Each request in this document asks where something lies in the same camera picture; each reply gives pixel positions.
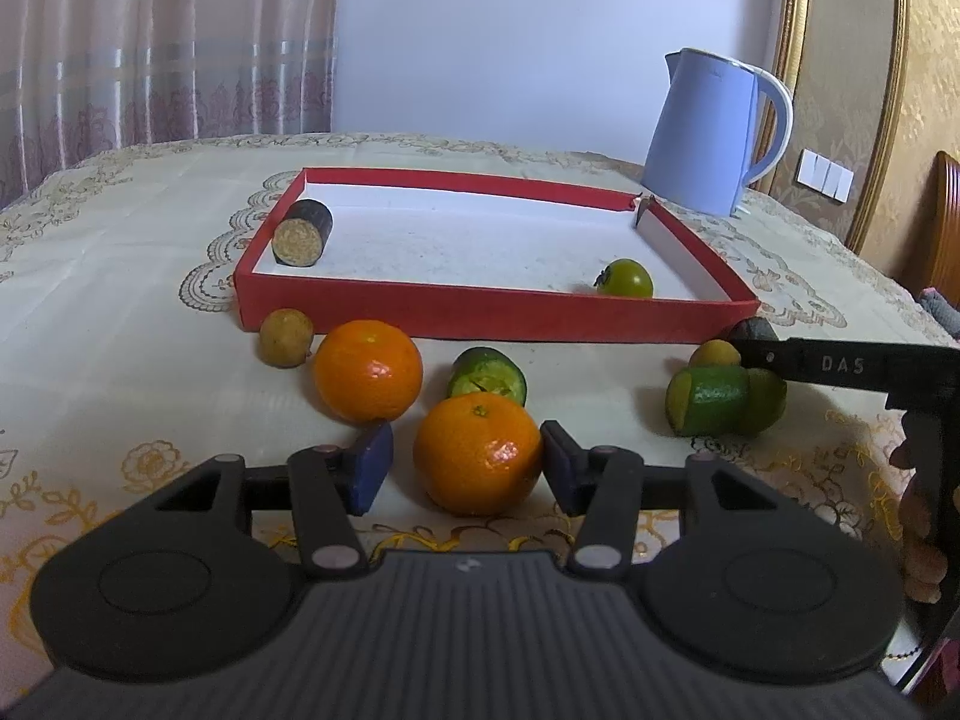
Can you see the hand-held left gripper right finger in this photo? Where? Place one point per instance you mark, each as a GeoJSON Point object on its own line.
{"type": "Point", "coordinates": [564, 469]}

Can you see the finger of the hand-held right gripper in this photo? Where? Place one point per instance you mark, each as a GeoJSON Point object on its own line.
{"type": "Point", "coordinates": [825, 365]}

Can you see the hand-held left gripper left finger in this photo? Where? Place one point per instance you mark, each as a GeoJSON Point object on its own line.
{"type": "Point", "coordinates": [369, 469]}

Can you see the green round fruit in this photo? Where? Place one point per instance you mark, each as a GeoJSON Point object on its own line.
{"type": "Point", "coordinates": [769, 403]}

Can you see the black-skinned cylinder piece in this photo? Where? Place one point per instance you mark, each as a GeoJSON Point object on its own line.
{"type": "Point", "coordinates": [754, 328]}
{"type": "Point", "coordinates": [300, 240]}

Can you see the orange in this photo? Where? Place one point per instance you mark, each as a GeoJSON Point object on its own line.
{"type": "Point", "coordinates": [367, 371]}
{"type": "Point", "coordinates": [472, 457]}

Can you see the small yellow round fruit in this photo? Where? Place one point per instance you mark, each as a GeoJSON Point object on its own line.
{"type": "Point", "coordinates": [712, 354]}

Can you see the dark green cucumber piece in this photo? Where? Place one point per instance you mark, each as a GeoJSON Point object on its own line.
{"type": "Point", "coordinates": [487, 373]}

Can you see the small brown round fruit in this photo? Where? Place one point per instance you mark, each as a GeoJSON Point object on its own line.
{"type": "Point", "coordinates": [286, 337]}

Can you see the red shallow cardboard box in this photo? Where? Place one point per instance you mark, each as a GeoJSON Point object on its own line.
{"type": "Point", "coordinates": [487, 319]}

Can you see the green tomato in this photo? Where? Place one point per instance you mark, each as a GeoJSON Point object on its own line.
{"type": "Point", "coordinates": [630, 281]}

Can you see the person's right hand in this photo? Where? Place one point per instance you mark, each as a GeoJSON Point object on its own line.
{"type": "Point", "coordinates": [919, 521]}

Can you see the grey cloth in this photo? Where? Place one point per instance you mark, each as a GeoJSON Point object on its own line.
{"type": "Point", "coordinates": [941, 307]}

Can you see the wooden chair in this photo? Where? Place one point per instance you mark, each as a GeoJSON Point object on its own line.
{"type": "Point", "coordinates": [946, 225]}

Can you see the light blue electric kettle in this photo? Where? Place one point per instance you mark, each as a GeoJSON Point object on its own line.
{"type": "Point", "coordinates": [697, 142]}

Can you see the pink patterned curtain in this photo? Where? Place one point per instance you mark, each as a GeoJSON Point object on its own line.
{"type": "Point", "coordinates": [150, 52]}

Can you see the white wall switch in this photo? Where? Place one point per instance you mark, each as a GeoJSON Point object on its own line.
{"type": "Point", "coordinates": [825, 176]}

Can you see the gold framed wall panel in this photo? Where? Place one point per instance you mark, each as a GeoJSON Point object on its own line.
{"type": "Point", "coordinates": [840, 75]}

